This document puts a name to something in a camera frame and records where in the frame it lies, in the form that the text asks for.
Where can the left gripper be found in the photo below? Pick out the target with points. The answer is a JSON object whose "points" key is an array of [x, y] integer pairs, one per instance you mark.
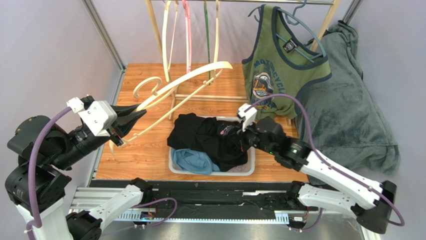
{"points": [[126, 123]]}

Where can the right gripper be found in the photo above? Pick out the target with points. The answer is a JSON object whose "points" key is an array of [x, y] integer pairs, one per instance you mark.
{"points": [[248, 136]]}

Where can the black garment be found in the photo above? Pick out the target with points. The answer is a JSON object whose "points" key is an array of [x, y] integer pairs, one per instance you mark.
{"points": [[217, 138]]}

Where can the mauve tank top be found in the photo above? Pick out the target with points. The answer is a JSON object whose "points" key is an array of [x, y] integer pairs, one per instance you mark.
{"points": [[239, 168]]}

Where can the blue tank top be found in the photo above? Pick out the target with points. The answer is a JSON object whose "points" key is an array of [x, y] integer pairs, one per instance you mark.
{"points": [[192, 161]]}

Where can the beige wooden hanger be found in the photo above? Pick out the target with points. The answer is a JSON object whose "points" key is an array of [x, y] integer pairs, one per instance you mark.
{"points": [[217, 31]]}

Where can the pink plastic hanger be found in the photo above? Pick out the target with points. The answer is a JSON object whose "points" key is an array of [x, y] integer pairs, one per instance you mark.
{"points": [[187, 15]]}

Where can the green plastic hanger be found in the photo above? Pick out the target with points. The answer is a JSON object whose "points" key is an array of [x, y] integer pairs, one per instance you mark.
{"points": [[207, 31]]}

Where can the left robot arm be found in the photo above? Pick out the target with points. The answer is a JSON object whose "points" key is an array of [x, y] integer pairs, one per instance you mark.
{"points": [[47, 147]]}

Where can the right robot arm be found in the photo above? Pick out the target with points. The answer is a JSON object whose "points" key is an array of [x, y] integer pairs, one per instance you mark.
{"points": [[368, 201]]}

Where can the olive green tank top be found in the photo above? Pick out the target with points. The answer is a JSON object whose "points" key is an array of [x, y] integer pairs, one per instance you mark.
{"points": [[280, 64]]}

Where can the white plastic basket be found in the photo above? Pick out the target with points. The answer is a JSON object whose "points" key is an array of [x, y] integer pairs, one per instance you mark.
{"points": [[217, 172]]}

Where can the wooden clothes rack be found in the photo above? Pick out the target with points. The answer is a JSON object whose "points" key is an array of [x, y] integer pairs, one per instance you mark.
{"points": [[162, 42]]}

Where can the grey fleece blanket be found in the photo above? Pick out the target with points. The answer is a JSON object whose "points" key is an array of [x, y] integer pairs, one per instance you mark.
{"points": [[346, 124]]}

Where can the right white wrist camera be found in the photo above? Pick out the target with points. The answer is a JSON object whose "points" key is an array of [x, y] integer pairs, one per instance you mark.
{"points": [[247, 114]]}

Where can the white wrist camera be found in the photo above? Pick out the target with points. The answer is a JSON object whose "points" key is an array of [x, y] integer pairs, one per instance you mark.
{"points": [[98, 117], [247, 114]]}

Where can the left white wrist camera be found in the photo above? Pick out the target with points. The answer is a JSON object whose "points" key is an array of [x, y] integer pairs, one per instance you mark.
{"points": [[98, 117]]}

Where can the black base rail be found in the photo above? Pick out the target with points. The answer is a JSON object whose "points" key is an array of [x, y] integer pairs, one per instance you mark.
{"points": [[224, 200]]}

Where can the aluminium frame post left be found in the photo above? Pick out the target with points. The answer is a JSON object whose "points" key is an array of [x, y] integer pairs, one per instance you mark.
{"points": [[97, 20]]}

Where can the aluminium frame post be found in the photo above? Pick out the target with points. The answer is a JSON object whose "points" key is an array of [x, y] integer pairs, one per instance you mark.
{"points": [[97, 20], [351, 11]]}

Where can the aluminium frame post right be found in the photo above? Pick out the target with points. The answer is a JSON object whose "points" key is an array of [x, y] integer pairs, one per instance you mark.
{"points": [[351, 11]]}

